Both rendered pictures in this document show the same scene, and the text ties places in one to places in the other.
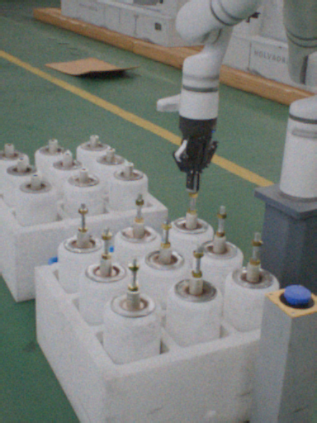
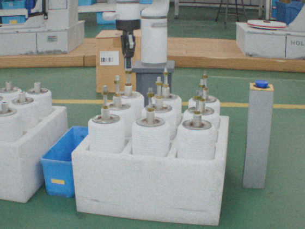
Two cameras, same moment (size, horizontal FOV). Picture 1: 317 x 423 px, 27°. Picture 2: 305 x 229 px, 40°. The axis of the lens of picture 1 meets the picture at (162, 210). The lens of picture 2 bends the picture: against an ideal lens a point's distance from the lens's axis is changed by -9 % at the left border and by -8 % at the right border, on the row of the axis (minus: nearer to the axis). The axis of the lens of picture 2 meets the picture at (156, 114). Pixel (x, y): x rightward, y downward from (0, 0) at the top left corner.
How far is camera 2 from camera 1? 1.03 m
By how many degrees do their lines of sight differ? 49
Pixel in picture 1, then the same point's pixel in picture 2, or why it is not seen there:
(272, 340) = (260, 111)
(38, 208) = (18, 125)
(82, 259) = (120, 125)
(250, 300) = (216, 108)
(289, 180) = (154, 54)
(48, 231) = (30, 139)
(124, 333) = (209, 139)
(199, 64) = not seen: outside the picture
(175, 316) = not seen: hidden behind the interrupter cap
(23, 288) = (26, 190)
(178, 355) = (222, 145)
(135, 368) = (221, 156)
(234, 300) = not seen: hidden behind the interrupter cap
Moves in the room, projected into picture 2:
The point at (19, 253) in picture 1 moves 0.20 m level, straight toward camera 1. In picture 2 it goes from (22, 162) to (79, 178)
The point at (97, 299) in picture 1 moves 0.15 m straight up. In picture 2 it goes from (162, 137) to (163, 78)
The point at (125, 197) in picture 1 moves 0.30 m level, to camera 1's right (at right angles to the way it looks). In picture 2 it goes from (46, 106) to (107, 86)
